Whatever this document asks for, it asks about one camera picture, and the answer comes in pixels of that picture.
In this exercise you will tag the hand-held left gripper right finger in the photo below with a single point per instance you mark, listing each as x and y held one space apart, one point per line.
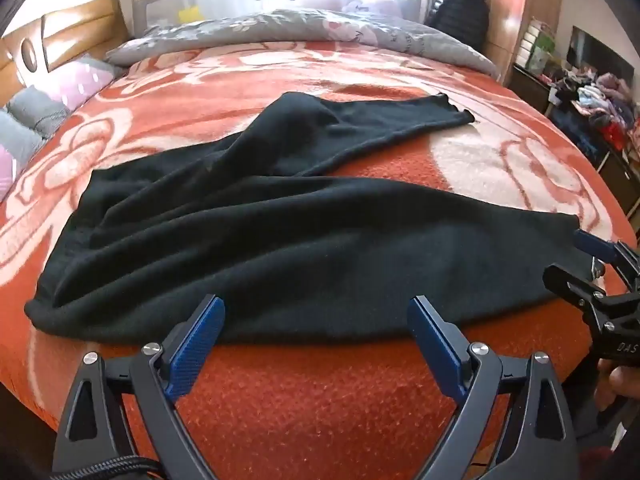
437 347

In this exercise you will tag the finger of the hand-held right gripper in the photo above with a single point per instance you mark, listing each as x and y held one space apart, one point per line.
570 282
589 242

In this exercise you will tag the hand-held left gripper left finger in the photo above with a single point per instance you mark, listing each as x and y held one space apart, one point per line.
192 347

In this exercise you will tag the black pants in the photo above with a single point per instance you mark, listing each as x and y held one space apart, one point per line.
300 250

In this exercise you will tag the person's right hand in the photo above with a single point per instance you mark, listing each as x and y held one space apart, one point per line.
620 385

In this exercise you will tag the dark cabinet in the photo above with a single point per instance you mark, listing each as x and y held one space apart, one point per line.
585 135

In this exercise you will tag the orange floral blanket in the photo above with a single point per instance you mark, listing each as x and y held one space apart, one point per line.
300 410

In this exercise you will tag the pile of clothes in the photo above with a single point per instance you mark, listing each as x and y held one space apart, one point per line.
607 102

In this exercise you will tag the dark screen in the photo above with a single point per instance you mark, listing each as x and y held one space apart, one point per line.
600 55

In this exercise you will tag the wooden wardrobe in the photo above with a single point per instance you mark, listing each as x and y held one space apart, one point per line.
525 5

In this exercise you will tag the black backpack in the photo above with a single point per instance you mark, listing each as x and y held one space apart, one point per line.
460 12

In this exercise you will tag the grey pillow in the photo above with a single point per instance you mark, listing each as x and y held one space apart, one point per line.
15 142
36 111

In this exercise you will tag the pink dotted pillow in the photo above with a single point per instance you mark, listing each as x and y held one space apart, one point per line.
80 79

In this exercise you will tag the yellow toy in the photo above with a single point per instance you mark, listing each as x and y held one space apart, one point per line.
187 14

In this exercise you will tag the grey floral quilt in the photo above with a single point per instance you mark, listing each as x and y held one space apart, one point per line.
300 27

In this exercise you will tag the wooden headboard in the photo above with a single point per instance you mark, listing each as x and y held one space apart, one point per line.
75 30

